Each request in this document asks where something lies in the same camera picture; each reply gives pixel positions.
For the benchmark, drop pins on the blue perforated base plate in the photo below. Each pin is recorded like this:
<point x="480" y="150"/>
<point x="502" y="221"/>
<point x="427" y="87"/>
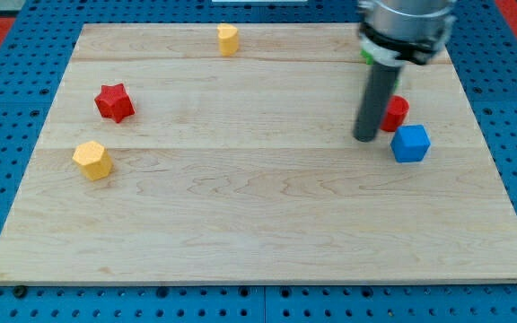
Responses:
<point x="33" y="57"/>

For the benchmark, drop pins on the yellow heart block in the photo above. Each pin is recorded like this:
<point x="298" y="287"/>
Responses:
<point x="228" y="39"/>

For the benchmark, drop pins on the green block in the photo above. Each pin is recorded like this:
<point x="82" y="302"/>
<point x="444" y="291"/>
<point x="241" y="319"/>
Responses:
<point x="368" y="58"/>

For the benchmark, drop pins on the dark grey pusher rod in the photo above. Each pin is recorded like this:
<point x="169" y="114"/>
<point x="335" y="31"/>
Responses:
<point x="378" y="91"/>

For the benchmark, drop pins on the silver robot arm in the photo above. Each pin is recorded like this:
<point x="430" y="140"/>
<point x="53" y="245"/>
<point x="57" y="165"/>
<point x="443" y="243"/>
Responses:
<point x="394" y="32"/>

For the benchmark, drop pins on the yellow hexagon block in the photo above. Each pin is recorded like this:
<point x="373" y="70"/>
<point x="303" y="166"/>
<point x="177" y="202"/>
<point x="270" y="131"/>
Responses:
<point x="92" y="160"/>

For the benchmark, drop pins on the red star block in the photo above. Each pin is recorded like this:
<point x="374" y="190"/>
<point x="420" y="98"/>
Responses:
<point x="114" y="102"/>

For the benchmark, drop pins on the blue cube block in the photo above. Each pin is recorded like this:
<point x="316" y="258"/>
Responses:
<point x="410" y="143"/>

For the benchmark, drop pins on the wooden board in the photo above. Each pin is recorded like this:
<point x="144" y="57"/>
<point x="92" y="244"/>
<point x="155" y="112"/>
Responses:
<point x="243" y="170"/>

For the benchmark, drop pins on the red cylinder block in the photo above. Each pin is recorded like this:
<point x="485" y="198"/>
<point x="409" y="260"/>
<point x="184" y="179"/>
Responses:
<point x="395" y="114"/>

